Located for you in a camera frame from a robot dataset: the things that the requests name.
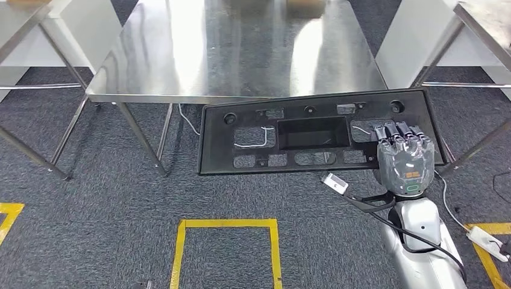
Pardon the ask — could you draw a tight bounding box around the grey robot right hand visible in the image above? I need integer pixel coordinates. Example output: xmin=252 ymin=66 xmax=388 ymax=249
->
xmin=371 ymin=121 xmax=436 ymax=198

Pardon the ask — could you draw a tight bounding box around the black plastic panel part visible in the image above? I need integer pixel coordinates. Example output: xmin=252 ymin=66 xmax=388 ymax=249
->
xmin=196 ymin=88 xmax=446 ymax=176

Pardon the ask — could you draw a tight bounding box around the stainless steel workbench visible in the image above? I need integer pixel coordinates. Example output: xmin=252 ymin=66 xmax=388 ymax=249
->
xmin=86 ymin=0 xmax=389 ymax=178

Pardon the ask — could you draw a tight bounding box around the white power strip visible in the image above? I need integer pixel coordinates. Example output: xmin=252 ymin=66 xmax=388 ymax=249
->
xmin=466 ymin=224 xmax=511 ymax=263

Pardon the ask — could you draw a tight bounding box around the white partition panel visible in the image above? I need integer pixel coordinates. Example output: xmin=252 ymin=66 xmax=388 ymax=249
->
xmin=375 ymin=0 xmax=466 ymax=90
xmin=0 ymin=0 xmax=124 ymax=104

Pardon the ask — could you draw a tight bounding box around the stainless steel table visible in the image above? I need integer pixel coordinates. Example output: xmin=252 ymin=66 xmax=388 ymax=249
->
xmin=0 ymin=0 xmax=101 ymax=182
xmin=411 ymin=0 xmax=511 ymax=177

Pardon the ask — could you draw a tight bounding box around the yellow floor tape square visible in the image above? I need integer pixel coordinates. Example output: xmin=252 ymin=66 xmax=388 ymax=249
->
xmin=0 ymin=202 xmax=25 ymax=246
xmin=169 ymin=218 xmax=283 ymax=289

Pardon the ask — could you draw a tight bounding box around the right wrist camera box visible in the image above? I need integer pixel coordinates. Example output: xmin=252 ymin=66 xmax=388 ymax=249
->
xmin=321 ymin=172 xmax=396 ymax=213

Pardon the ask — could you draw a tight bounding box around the thin black floor cable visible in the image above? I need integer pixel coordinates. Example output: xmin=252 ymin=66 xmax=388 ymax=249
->
xmin=492 ymin=171 xmax=511 ymax=208

